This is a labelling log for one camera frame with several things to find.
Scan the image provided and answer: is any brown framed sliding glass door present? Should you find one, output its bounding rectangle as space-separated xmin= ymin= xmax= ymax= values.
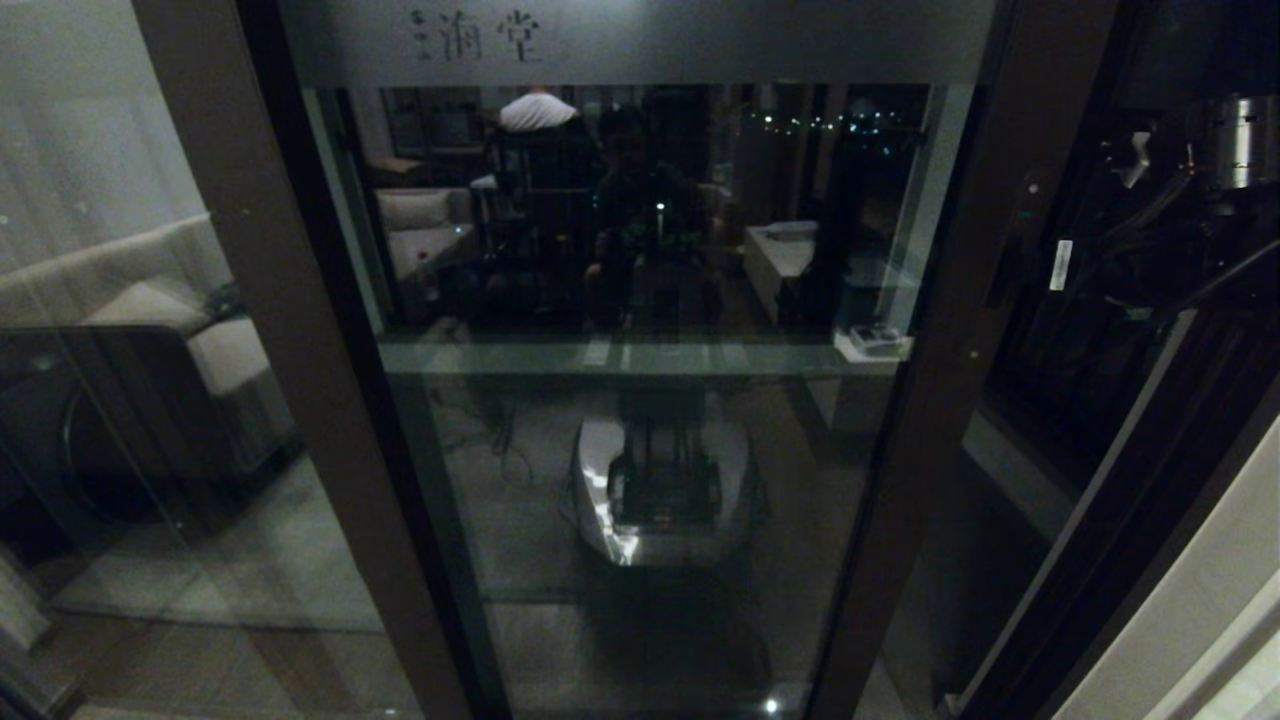
xmin=280 ymin=0 xmax=1121 ymax=720

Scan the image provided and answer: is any brown framed fixed glass panel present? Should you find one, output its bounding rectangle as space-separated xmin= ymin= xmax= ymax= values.
xmin=0 ymin=0 xmax=471 ymax=720

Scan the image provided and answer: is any dark brown door jamb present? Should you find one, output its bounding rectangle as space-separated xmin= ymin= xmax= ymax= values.
xmin=955 ymin=300 xmax=1280 ymax=720

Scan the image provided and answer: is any grey stone window sill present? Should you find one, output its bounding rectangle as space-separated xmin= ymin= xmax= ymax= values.
xmin=962 ymin=410 xmax=1079 ymax=536

